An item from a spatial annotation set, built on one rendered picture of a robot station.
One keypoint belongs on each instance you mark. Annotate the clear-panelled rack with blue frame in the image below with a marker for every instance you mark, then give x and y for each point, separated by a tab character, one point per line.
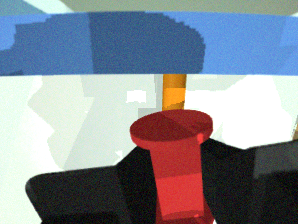
273	7

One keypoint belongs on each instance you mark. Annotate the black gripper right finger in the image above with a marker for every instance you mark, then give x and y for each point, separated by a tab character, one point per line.
234	179

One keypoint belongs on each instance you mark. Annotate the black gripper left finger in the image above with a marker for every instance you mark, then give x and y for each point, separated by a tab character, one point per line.
127	188

